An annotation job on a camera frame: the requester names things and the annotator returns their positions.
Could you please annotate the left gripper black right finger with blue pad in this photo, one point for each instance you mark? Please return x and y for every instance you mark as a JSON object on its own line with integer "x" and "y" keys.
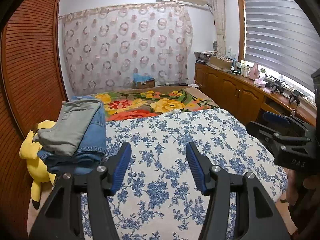
{"x": 256, "y": 214}

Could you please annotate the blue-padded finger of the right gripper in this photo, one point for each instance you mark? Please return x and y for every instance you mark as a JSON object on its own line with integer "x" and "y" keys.
{"x": 276, "y": 119}

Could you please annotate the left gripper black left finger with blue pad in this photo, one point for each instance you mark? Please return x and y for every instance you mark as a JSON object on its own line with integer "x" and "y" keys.
{"x": 60, "y": 216}

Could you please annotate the grey-green pants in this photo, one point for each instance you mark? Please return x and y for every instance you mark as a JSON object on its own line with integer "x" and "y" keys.
{"x": 74, "y": 118}

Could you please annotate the wooden sideboard cabinet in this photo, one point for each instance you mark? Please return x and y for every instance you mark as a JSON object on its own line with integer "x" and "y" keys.
{"x": 243, "y": 99}

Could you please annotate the black stand near window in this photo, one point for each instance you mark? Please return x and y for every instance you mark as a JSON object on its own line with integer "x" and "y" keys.
{"x": 277, "y": 86}

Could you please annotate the pink bottle on sideboard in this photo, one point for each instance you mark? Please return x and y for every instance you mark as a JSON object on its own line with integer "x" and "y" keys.
{"x": 254, "y": 72}

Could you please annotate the yellow plush toy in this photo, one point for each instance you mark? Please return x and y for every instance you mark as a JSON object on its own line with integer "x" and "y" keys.
{"x": 35, "y": 166}

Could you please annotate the folded blue jeans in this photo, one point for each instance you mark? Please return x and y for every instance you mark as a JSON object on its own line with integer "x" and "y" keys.
{"x": 89, "y": 153}

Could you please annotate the cardboard box on sideboard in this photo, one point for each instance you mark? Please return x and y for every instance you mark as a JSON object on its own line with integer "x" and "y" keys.
{"x": 221, "y": 63}

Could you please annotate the grey zebra window blind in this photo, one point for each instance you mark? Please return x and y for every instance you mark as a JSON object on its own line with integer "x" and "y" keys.
{"x": 280, "y": 36}

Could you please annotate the blue floral white bedsheet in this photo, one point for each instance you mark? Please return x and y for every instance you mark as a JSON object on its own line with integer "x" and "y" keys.
{"x": 158, "y": 198}

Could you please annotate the colourful flower blanket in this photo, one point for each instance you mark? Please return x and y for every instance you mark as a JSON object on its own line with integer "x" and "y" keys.
{"x": 144, "y": 103}

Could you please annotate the wooden louvred wardrobe door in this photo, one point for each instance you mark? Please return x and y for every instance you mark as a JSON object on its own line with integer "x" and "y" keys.
{"x": 32, "y": 90}

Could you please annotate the beige side curtain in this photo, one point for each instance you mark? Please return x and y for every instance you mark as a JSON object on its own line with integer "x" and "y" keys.
{"x": 219, "y": 19}

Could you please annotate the cardboard box blue contents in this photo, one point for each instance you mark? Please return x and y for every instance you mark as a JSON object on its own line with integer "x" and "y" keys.
{"x": 142, "y": 81}

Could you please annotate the patterned sheer curtain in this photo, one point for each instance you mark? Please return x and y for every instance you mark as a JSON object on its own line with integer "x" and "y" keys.
{"x": 108, "y": 48}

